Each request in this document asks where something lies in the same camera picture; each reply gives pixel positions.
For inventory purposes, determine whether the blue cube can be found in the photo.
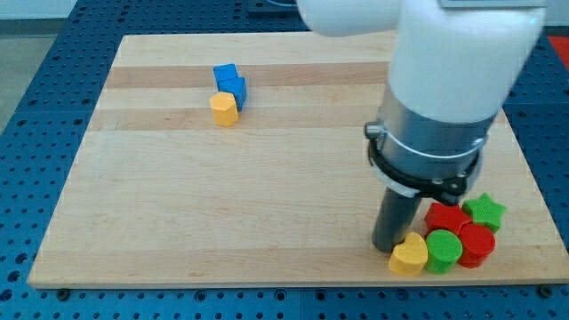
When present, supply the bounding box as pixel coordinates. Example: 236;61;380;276
212;63;239;83

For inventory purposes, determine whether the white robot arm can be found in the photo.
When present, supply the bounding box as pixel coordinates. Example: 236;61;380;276
298;0;547;204

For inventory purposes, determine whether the wooden board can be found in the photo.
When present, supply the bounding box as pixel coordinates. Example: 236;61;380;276
28;32;568;289

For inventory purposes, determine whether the yellow hexagon block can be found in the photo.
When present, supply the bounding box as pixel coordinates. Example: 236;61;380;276
209;92;238;126

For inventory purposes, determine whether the blue triangular block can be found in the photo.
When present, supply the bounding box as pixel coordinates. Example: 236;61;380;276
218;77;247;112

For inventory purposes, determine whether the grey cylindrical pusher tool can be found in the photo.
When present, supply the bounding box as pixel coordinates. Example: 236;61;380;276
372;188;421;253

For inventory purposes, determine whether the yellow heart block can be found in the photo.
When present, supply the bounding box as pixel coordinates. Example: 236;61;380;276
388;232;429;276

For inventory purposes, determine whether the red star block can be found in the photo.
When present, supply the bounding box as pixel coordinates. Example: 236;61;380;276
424;203;473;235

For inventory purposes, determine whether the green cylinder block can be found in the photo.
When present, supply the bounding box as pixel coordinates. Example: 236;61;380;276
425;229;463;275

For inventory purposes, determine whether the green star block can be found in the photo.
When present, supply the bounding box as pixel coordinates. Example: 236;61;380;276
461;193;508;234

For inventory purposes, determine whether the red cylinder block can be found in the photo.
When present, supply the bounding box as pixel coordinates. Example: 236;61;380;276
458;223;496;268

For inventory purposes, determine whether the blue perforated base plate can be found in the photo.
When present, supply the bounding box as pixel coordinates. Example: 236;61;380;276
1;1;568;319

